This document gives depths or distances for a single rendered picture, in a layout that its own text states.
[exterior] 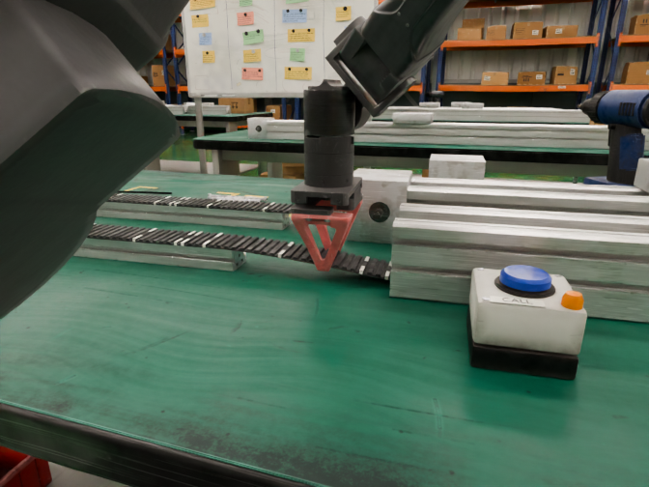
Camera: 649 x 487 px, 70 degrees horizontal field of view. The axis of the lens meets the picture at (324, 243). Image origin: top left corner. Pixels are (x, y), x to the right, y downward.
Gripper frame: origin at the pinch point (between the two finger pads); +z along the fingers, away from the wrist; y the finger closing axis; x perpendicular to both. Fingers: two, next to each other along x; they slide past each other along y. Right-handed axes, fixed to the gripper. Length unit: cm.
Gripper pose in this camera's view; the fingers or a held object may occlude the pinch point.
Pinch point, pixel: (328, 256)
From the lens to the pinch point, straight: 57.0
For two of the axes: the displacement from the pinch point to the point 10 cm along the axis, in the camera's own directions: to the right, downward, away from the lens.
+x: -9.7, -0.8, 2.2
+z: 0.0, 9.5, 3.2
